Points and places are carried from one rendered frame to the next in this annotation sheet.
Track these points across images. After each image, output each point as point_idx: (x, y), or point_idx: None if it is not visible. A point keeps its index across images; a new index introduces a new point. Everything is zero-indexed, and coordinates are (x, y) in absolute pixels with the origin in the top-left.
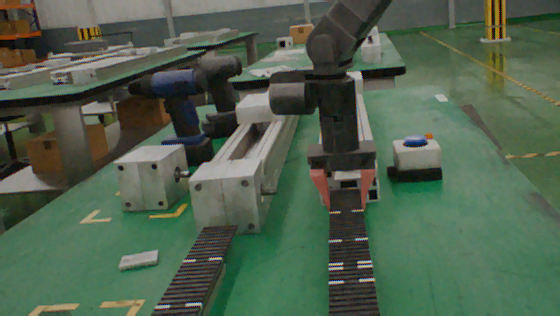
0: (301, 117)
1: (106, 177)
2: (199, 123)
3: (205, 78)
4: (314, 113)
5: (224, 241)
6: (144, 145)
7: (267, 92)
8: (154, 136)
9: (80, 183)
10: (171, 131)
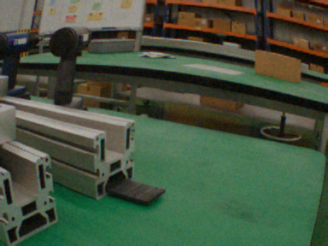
0: (53, 184)
1: (33, 100)
2: (182, 140)
3: (1, 43)
4: (56, 199)
5: None
6: (105, 112)
7: (93, 113)
8: (144, 118)
9: (37, 96)
10: (157, 125)
